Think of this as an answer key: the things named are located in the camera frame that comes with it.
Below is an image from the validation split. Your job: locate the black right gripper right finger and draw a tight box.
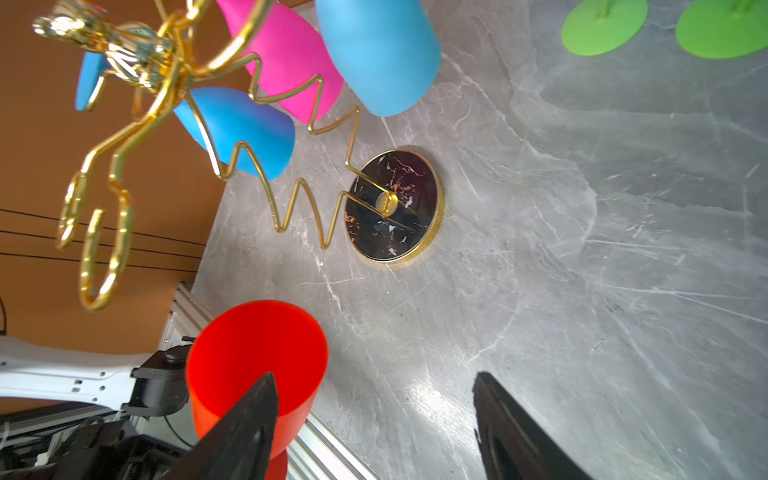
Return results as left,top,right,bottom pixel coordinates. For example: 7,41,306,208
473,372,592,480

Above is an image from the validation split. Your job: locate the light blue wine glass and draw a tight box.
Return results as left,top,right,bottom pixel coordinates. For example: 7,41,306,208
75,52,296,181

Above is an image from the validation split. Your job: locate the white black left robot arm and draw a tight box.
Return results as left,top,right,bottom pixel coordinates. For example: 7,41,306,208
1,336,191,479

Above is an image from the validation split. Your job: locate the gold wire wine glass rack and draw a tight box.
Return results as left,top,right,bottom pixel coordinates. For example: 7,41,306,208
33,1,441,311

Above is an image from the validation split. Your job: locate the teal blue wine glass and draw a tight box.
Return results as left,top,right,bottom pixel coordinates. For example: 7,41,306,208
315,0,441,117

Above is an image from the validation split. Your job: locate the green wine glass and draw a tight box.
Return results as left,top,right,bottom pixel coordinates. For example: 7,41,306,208
676,0,767,59
561,0,649,56

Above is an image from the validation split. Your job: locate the red wine glass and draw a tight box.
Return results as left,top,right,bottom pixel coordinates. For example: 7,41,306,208
186,300,329,479

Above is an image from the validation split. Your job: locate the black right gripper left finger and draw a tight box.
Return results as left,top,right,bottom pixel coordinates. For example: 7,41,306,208
164,373,279,480

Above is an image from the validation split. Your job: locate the magenta wine glass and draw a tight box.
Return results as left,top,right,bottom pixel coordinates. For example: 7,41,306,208
216,0,344,124

